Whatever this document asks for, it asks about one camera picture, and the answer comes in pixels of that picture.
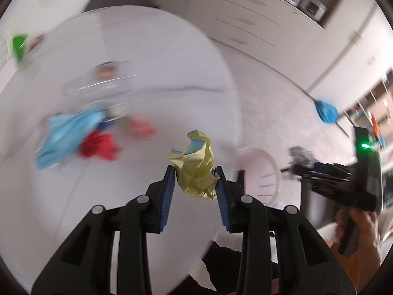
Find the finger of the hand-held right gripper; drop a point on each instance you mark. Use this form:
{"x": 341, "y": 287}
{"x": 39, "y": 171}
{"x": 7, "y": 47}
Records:
{"x": 325, "y": 169}
{"x": 331, "y": 187}

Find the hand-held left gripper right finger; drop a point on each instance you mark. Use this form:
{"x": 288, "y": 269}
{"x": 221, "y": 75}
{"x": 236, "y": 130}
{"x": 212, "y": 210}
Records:
{"x": 222, "y": 202}

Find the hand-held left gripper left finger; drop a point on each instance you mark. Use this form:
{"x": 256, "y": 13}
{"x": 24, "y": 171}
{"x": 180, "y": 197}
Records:
{"x": 165, "y": 202}

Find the grey foil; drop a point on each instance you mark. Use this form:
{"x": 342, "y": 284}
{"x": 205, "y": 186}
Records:
{"x": 302, "y": 156}

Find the yellow paper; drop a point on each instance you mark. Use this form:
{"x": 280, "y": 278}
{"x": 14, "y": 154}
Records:
{"x": 196, "y": 166}

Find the white plastic bin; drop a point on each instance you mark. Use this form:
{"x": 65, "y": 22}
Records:
{"x": 264, "y": 172}

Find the clear plastic bottle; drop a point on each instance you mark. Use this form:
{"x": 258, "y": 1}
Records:
{"x": 92, "y": 89}

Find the person's right forearm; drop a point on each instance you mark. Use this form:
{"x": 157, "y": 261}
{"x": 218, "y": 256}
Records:
{"x": 367, "y": 273}

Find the person's right hand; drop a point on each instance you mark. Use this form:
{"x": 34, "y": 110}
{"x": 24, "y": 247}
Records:
{"x": 368, "y": 236}

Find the blue plastic bag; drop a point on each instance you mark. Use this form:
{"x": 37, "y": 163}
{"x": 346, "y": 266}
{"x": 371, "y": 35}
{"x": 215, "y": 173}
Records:
{"x": 327, "y": 112}

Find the person's black trouser legs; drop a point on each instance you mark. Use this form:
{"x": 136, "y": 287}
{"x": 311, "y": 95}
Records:
{"x": 227, "y": 264}

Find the open bookshelf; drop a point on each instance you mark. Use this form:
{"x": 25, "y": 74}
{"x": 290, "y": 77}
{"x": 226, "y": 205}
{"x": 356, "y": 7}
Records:
{"x": 374, "y": 104}

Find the small red wrapper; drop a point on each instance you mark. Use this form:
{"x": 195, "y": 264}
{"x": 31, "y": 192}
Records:
{"x": 141, "y": 128}

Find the red crumpled wrapper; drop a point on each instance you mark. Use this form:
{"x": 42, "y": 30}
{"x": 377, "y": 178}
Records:
{"x": 98, "y": 146}

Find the blue face mask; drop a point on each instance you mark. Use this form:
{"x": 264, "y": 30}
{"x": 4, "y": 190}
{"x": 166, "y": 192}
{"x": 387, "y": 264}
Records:
{"x": 64, "y": 135}

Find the white drawer cabinet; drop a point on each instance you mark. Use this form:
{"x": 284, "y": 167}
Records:
{"x": 245, "y": 12}

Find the green packet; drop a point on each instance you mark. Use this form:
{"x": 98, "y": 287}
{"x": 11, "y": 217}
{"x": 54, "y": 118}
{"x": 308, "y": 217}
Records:
{"x": 19, "y": 46}

